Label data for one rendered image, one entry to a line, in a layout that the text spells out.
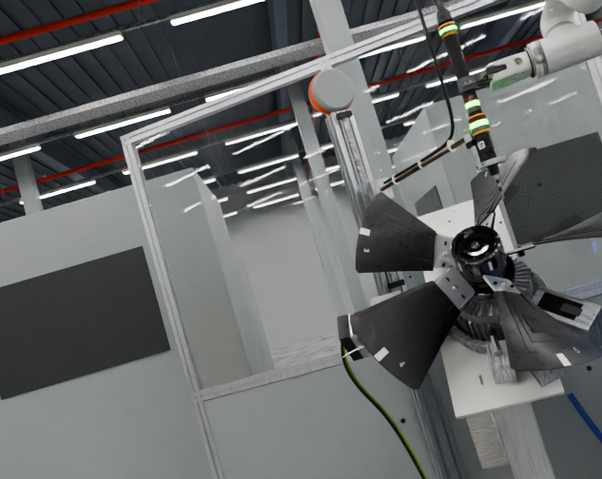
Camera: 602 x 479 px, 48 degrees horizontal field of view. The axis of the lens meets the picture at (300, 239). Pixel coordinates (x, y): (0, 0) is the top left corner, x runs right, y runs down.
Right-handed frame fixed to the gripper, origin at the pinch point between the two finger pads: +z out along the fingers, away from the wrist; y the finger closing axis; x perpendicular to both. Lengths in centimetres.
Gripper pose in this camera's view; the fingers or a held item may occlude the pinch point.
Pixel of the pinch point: (466, 86)
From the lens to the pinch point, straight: 175.3
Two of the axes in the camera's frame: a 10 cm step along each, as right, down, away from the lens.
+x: -2.9, -9.5, 1.0
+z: -9.2, 3.0, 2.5
